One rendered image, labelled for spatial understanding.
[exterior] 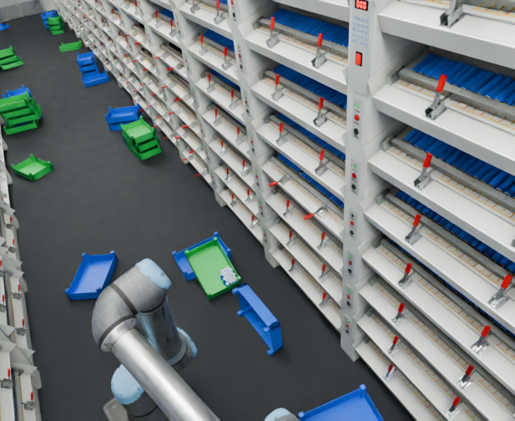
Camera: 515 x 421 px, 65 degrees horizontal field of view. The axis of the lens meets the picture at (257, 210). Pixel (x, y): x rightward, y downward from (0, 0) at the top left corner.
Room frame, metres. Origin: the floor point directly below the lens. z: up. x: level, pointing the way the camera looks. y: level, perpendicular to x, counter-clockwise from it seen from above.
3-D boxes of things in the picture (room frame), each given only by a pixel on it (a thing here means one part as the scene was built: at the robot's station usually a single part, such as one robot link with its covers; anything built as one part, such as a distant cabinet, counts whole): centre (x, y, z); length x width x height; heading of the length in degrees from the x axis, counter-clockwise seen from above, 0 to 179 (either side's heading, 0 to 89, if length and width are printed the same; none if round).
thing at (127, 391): (0.85, 0.57, 0.26); 0.17 x 0.15 x 0.18; 131
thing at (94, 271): (1.73, 1.02, 0.04); 0.30 x 0.20 x 0.08; 174
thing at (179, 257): (1.75, 0.36, 0.04); 0.30 x 0.20 x 0.08; 114
